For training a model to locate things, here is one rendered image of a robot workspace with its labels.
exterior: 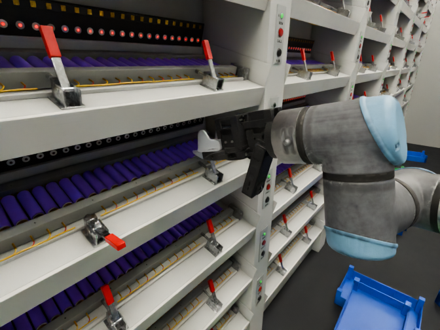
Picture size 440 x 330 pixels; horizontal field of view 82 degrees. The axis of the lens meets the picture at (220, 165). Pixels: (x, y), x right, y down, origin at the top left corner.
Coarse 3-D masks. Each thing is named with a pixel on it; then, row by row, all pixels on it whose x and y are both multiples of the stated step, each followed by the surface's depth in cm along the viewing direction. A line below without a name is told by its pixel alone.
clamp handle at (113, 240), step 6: (96, 228) 37; (102, 228) 38; (102, 234) 36; (108, 234) 36; (114, 234) 35; (108, 240) 34; (114, 240) 34; (120, 240) 34; (114, 246) 33; (120, 246) 33
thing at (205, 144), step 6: (198, 132) 52; (204, 132) 51; (198, 138) 52; (204, 138) 52; (198, 144) 53; (204, 144) 52; (210, 144) 51; (216, 144) 50; (198, 150) 53; (204, 150) 52; (210, 150) 52; (216, 150) 50; (198, 156) 53
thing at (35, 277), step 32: (192, 128) 70; (64, 160) 47; (224, 160) 66; (192, 192) 52; (224, 192) 59; (128, 224) 42; (160, 224) 46; (0, 256) 33; (32, 256) 34; (64, 256) 35; (96, 256) 37; (0, 288) 30; (32, 288) 31; (64, 288) 36; (0, 320) 30
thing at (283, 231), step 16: (304, 192) 129; (320, 192) 134; (288, 208) 114; (304, 208) 120; (320, 208) 129; (272, 224) 103; (288, 224) 108; (304, 224) 113; (272, 240) 99; (288, 240) 100; (272, 256) 92
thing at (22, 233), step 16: (192, 160) 58; (208, 160) 62; (144, 176) 50; (160, 176) 51; (176, 176) 55; (112, 192) 44; (128, 192) 46; (64, 208) 39; (80, 208) 40; (96, 208) 42; (32, 224) 36; (48, 224) 37; (64, 224) 38; (0, 240) 33; (16, 240) 34; (32, 240) 35
